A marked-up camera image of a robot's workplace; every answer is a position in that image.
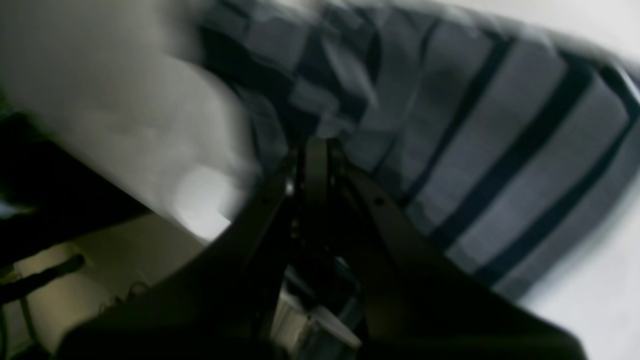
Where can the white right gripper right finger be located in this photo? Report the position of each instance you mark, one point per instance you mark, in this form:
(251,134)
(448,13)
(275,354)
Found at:
(419,305)

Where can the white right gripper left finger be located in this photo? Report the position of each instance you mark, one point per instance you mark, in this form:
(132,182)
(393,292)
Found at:
(222,304)

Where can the navy white striped t-shirt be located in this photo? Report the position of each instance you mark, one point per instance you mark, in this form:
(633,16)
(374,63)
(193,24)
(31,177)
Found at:
(503,148)

